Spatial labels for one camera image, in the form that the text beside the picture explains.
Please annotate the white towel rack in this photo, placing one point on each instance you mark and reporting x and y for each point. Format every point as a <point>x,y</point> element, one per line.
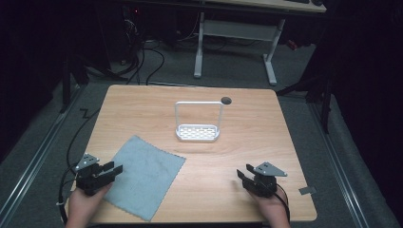
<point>198,122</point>

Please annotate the person's right hand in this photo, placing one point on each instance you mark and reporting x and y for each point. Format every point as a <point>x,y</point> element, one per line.
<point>273,209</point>

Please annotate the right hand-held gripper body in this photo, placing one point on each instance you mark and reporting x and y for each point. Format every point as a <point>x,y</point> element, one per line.
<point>264,181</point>

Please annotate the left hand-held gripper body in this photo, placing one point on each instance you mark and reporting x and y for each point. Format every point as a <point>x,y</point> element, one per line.
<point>89,179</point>

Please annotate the grey cloth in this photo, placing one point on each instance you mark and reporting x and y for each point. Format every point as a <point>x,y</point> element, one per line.
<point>145,177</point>

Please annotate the black metal stand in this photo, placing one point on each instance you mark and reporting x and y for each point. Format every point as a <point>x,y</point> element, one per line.
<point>70,76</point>
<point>316,90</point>

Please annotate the grey tape piece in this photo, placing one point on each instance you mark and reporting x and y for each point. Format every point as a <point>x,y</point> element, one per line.
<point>307,190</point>

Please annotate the white-legged desk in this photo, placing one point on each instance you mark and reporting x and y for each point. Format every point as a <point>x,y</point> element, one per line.
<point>240,33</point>

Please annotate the round black table hole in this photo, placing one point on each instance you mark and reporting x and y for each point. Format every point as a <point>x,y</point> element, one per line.
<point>226,100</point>

